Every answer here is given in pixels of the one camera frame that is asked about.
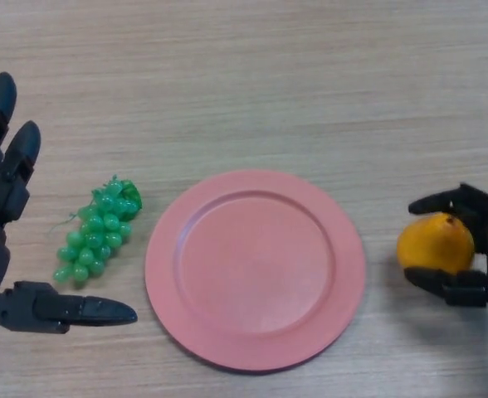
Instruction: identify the yellow pear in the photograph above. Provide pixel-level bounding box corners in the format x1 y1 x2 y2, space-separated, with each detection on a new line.
396 211 476 277

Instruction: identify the green plastic grape bunch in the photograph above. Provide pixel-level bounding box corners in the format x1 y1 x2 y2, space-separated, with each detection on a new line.
46 173 144 289

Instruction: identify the pink round plate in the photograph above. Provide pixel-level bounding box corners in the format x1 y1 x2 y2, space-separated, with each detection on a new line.
144 168 367 373

